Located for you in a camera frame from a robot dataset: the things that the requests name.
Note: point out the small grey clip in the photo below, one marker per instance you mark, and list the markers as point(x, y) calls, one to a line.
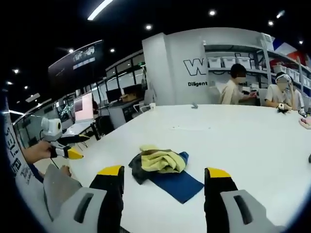
point(194, 105)

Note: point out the white office chair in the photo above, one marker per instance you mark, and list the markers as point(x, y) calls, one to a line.
point(143, 106)

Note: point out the cardboard box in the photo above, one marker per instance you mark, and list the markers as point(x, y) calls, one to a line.
point(126, 97)

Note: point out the yellow and grey garment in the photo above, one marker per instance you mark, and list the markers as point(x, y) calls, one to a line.
point(160, 160)

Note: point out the pink lit monitor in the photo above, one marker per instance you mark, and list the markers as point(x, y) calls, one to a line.
point(83, 108)

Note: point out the row of white storage bins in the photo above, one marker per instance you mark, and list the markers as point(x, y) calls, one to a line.
point(228, 61)

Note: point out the blue cloth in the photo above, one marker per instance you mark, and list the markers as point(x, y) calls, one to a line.
point(177, 185)

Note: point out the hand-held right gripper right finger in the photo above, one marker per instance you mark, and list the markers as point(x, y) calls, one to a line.
point(252, 213)

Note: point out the long ceiling light strip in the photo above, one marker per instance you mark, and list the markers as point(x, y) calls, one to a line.
point(99, 9)

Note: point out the black computer monitor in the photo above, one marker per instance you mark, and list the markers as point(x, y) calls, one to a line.
point(113, 94)

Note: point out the red blue wall banner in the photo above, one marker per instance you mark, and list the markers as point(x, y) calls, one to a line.
point(286, 49)

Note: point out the person's left hand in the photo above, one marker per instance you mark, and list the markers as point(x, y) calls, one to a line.
point(37, 151)

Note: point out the grey metal shelving unit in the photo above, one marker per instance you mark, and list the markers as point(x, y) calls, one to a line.
point(264, 52)

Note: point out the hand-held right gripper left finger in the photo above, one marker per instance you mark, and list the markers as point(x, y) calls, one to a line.
point(73, 208)

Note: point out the white cup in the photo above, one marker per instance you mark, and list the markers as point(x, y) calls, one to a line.
point(152, 106)

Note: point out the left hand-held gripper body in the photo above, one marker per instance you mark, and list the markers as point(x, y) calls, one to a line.
point(49, 128)

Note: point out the person's grey shorts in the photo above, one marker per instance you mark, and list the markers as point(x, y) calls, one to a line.
point(59, 191)

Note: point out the large black wall screen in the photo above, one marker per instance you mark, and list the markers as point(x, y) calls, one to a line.
point(75, 66)

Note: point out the person's white printed shirt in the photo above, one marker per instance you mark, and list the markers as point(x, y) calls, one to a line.
point(22, 167)

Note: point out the pink cloth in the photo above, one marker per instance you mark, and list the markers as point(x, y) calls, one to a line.
point(305, 122)

